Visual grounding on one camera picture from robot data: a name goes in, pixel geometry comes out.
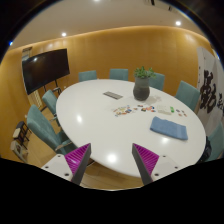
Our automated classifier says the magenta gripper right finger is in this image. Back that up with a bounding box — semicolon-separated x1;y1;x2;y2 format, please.
132;143;159;185

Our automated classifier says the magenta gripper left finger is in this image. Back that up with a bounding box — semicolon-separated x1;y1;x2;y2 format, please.
65;143;91;185

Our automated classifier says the blue folded towel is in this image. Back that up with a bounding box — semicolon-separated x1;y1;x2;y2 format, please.
150;116;188;140

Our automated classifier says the teal chair front left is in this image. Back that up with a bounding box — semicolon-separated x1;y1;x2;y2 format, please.
27;105;77;155

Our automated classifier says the teal chair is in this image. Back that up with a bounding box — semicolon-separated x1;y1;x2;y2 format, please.
149;73;165;90
109;69;128;81
27;105;77;155
175;81;200;111
202;123;224;162
78;70;97;82
42;90;59;124

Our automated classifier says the white paper with green item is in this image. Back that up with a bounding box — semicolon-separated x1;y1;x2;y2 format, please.
157;105;174;115

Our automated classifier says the colourful small items cluster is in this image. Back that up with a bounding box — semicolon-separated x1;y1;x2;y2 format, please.
113;105;133;117

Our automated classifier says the small dark side stand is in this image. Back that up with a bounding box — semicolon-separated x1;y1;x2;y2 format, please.
13;121;30;145

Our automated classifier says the dark grey plant pot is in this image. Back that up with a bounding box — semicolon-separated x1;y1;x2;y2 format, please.
133;77;150;101

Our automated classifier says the teal chair front right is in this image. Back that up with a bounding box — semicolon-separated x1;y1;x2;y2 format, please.
202;123;224;162

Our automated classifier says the teal chair back right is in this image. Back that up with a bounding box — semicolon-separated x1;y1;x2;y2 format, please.
149;73;165;90

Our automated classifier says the teal chair back left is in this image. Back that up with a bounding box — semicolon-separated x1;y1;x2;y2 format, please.
78;70;97;82

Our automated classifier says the white calligraphy banner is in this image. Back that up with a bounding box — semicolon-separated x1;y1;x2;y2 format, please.
197;47;224;133

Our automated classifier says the green potted plant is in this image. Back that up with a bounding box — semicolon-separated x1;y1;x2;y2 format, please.
134;66;155;79

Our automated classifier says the teal chair back middle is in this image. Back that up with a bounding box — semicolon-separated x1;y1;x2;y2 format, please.
109;69;128;81

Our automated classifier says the large black tv screen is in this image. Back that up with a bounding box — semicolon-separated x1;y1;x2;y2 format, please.
22;49;70;95

